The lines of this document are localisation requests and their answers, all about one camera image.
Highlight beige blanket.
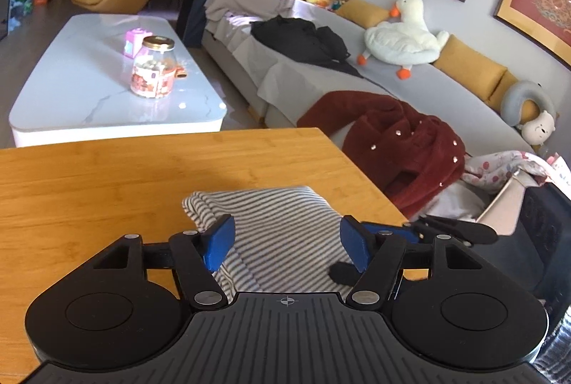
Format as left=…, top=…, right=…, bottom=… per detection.
left=204, top=0, right=295, bottom=24

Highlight white goose plush toy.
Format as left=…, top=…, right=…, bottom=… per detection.
left=356, top=0, right=450, bottom=80

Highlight grey striped garment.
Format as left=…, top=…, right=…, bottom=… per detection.
left=181, top=186, right=358, bottom=293

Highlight pink floral cloth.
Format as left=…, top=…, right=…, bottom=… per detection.
left=461, top=150, right=549, bottom=195

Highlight glass jar with gold lid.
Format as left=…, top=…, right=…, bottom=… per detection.
left=130, top=35, right=177, bottom=98

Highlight wooden table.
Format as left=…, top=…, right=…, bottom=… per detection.
left=0, top=127, right=422, bottom=376

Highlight yellow cushion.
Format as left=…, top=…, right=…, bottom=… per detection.
left=335, top=0, right=391, bottom=29
left=433, top=35, right=508, bottom=101

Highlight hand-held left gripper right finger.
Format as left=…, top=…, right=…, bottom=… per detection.
left=339, top=214, right=487, bottom=310

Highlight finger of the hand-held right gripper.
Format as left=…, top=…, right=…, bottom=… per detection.
left=329, top=261, right=358, bottom=283
left=360, top=216, right=499, bottom=246

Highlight black jacket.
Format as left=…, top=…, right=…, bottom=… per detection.
left=250, top=15, right=363, bottom=77

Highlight grey bear neck pillow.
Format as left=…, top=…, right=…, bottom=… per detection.
left=500, top=81, right=558, bottom=144

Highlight beige storage box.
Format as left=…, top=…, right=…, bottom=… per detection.
left=476, top=178, right=536, bottom=234

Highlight red fleece coat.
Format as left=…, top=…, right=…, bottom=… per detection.
left=297, top=92, right=467, bottom=219

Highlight small pink box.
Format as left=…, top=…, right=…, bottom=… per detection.
left=123, top=28, right=155, bottom=57

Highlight white marble coffee table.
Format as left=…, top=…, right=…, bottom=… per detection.
left=9, top=13, right=228, bottom=148

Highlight grey sofa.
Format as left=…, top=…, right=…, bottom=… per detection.
left=201, top=0, right=571, bottom=224

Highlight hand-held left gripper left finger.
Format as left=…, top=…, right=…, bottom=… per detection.
left=90, top=213, right=236, bottom=308

